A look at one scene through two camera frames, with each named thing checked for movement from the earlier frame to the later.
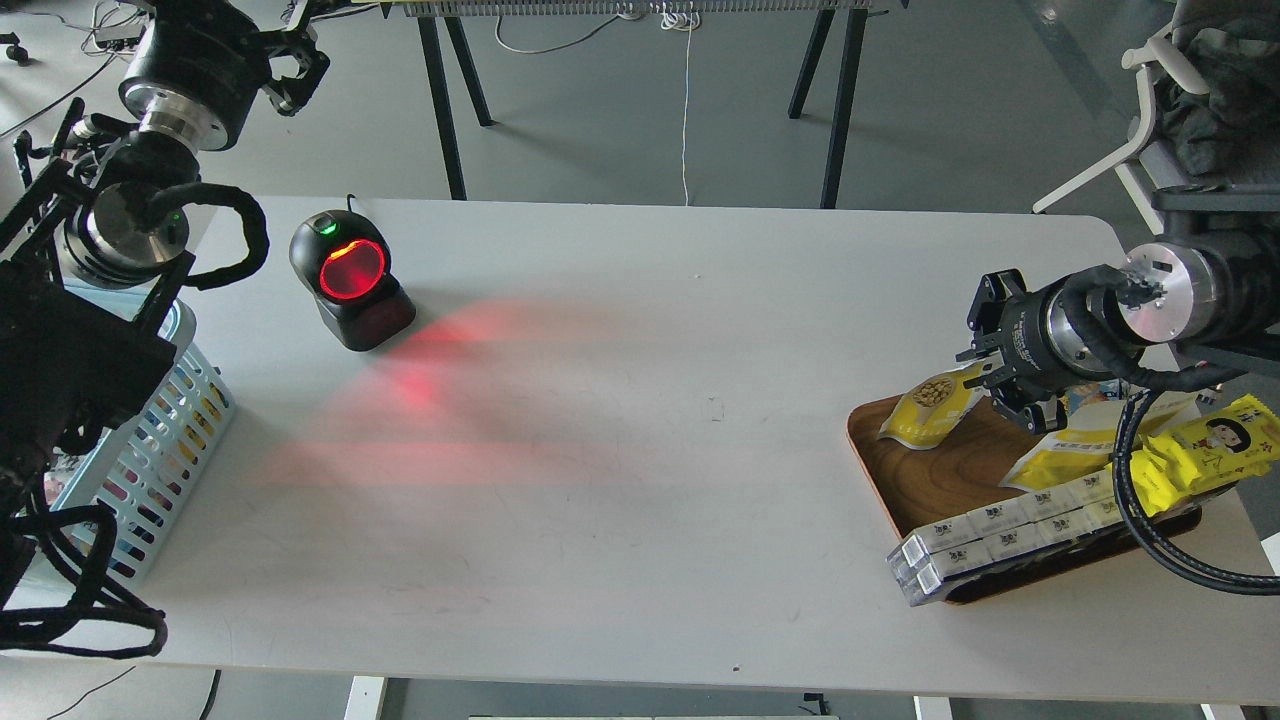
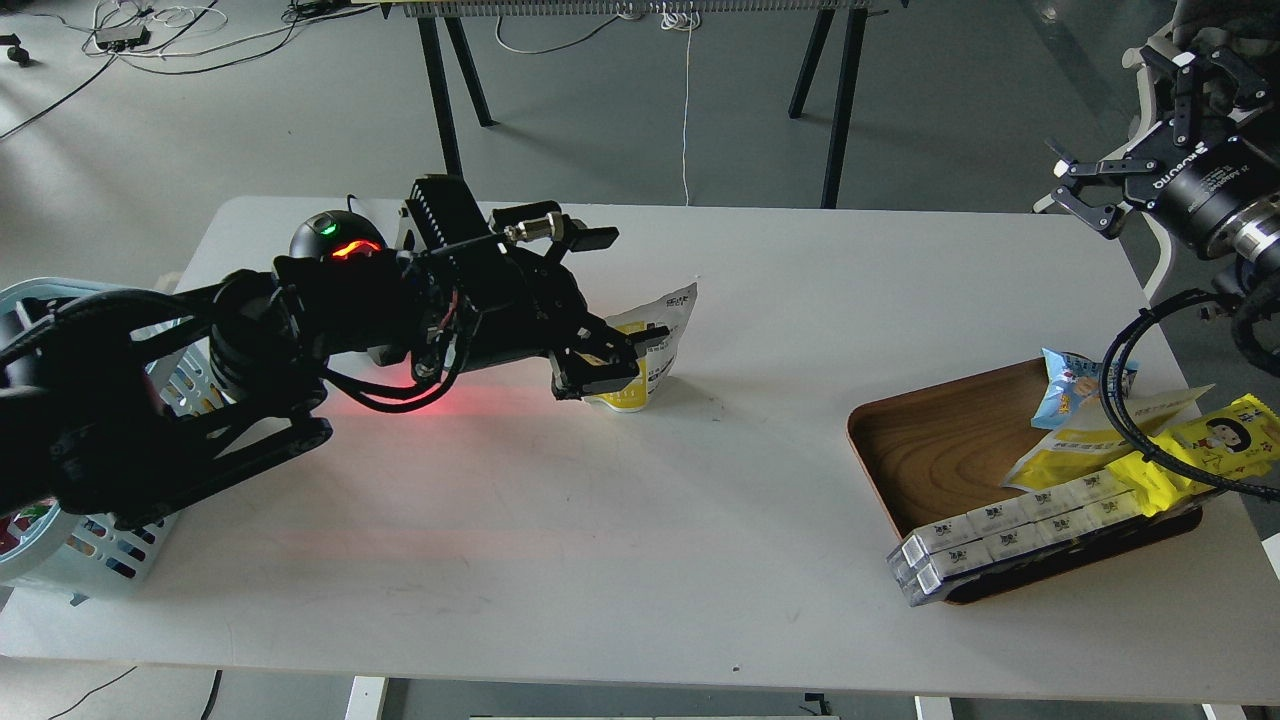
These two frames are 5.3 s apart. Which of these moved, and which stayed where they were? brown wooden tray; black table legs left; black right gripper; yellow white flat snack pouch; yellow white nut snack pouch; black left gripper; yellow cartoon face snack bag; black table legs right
Moved: yellow white nut snack pouch; black right gripper; black left gripper
Stayed: brown wooden tray; yellow cartoon face snack bag; yellow white flat snack pouch; black table legs left; black table legs right
